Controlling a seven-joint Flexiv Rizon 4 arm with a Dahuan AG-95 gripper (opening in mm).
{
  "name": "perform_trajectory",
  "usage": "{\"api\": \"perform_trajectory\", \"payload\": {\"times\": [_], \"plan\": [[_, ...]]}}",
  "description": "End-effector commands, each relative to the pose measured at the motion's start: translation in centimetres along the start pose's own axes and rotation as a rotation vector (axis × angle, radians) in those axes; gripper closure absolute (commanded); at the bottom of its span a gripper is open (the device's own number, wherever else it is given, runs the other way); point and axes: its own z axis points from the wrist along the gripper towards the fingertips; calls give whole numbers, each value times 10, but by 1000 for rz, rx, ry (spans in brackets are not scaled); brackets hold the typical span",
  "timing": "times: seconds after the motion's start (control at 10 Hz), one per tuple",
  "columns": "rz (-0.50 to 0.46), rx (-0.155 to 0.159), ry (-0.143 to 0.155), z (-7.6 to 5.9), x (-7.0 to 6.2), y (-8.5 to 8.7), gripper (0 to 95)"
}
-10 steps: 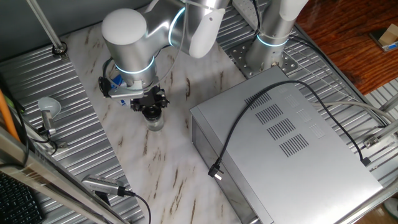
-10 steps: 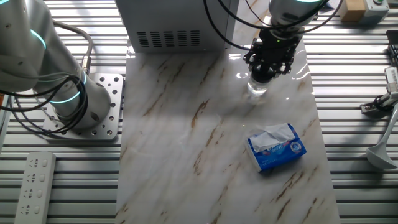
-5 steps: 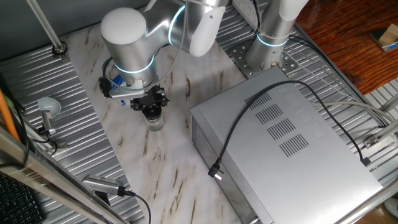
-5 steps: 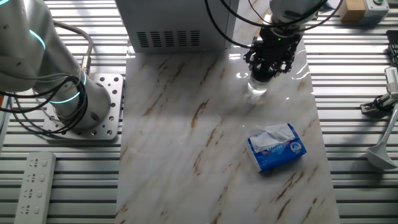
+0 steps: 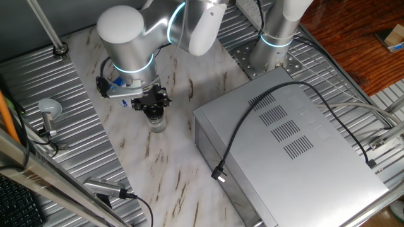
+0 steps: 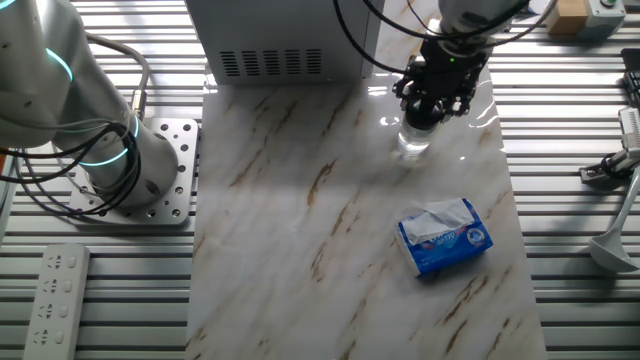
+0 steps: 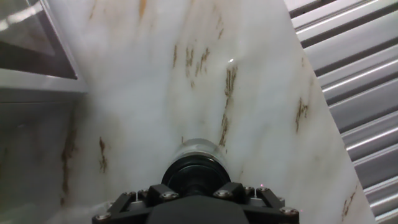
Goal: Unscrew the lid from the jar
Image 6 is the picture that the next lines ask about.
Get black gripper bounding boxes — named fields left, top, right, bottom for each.
left=392, top=38, right=490, bottom=119

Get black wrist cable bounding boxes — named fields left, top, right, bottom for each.
left=333, top=0, right=559, bottom=75

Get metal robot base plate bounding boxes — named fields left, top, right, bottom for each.
left=68, top=117, right=200, bottom=226

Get grey emergency stop box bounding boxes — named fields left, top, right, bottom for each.
left=582, top=0, right=627, bottom=32

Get white marble board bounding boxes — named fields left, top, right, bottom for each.
left=184, top=0, right=547, bottom=360

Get black base cable bundle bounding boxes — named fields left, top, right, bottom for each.
left=0, top=117, right=144, bottom=217

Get silver depth camera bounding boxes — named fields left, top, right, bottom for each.
left=618, top=106, right=640, bottom=151

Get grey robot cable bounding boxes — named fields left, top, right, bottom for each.
left=82, top=32, right=151, bottom=124

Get blue tissue pack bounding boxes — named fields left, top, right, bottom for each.
left=394, top=197, right=495, bottom=278

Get small cardboard box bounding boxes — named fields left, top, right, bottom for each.
left=545, top=0, right=590, bottom=36

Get small metal angle bracket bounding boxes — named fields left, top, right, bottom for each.
left=578, top=148, right=640, bottom=190

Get silver metal box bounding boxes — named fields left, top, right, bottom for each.
left=183, top=0, right=385, bottom=87

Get clear glass jar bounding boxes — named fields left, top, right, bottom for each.
left=397, top=119, right=435, bottom=156

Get white power strip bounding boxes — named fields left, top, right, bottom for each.
left=22, top=243, right=92, bottom=360

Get black jar lid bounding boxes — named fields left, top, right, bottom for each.
left=402, top=97, right=445, bottom=131

